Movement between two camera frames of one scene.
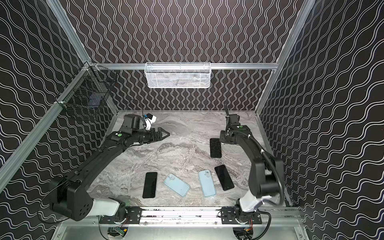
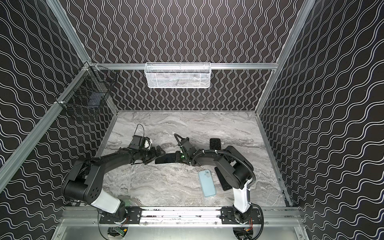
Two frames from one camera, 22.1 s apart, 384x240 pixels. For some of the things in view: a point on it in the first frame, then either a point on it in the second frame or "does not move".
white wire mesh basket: x=178 y=75 does not move
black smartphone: x=150 y=186 -> x=167 y=158
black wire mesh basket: x=89 y=92 does not move
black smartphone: x=224 y=177 does not move
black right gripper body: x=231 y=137 -> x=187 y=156
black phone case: x=215 y=148 does not move
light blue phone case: x=207 y=183 does not move
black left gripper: x=154 y=135 -> x=147 y=154
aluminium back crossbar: x=117 y=66 does not move
